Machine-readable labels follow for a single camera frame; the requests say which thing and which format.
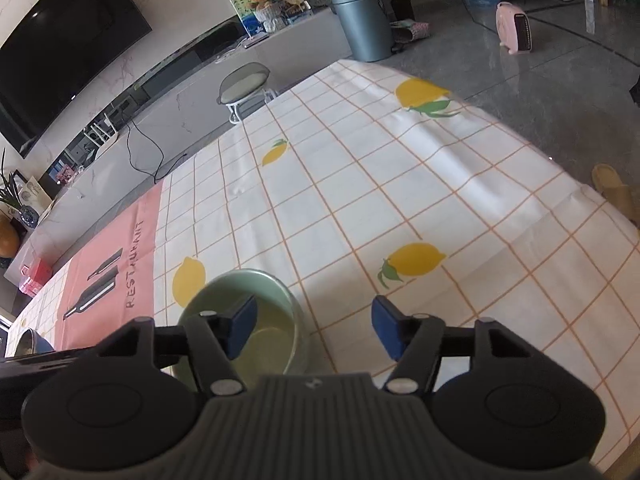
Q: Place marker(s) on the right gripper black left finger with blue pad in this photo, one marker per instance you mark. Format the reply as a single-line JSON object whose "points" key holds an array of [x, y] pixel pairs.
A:
{"points": [[214, 341]]}

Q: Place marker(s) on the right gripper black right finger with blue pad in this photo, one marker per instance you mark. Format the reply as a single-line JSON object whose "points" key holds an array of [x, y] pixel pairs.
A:
{"points": [[413, 343]]}

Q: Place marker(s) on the light green ceramic bowl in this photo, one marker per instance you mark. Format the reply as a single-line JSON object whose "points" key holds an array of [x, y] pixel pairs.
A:
{"points": [[279, 343]]}

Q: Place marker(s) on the pink restaurant placemat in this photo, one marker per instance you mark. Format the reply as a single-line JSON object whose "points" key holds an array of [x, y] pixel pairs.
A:
{"points": [[109, 282]]}

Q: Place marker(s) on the lemon checked tablecloth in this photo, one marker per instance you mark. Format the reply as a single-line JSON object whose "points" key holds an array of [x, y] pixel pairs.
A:
{"points": [[362, 181]]}

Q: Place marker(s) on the red tissue box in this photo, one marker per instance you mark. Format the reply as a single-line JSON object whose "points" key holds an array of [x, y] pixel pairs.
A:
{"points": [[34, 276]]}

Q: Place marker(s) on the grey white tv cabinet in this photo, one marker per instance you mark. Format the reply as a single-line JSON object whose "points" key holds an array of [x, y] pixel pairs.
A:
{"points": [[169, 126]]}

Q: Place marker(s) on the orange gourd vase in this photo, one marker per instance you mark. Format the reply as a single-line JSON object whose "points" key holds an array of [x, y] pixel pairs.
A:
{"points": [[9, 239]]}

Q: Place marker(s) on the white wifi router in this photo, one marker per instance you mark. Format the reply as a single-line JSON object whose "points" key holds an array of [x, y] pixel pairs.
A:
{"points": [[102, 133]]}

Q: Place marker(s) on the plant in blue vase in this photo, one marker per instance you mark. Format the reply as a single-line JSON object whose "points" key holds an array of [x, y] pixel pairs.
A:
{"points": [[9, 196]]}

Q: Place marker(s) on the small grey rolling stool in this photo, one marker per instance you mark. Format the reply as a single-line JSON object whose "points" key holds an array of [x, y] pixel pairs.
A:
{"points": [[242, 85]]}

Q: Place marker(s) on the tan rubber slipper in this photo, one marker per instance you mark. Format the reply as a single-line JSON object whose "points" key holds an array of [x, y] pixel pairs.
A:
{"points": [[624, 197]]}

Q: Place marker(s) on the grey round trash can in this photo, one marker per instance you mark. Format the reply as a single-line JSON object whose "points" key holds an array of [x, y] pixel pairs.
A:
{"points": [[366, 27]]}

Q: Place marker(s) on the pink space heater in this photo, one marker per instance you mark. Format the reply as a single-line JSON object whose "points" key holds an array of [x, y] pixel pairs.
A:
{"points": [[513, 28]]}

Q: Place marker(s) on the green picture board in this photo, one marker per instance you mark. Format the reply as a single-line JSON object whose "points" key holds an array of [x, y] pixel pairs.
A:
{"points": [[258, 16]]}

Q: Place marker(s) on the black wall television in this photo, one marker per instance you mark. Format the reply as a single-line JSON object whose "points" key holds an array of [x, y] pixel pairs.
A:
{"points": [[56, 50]]}

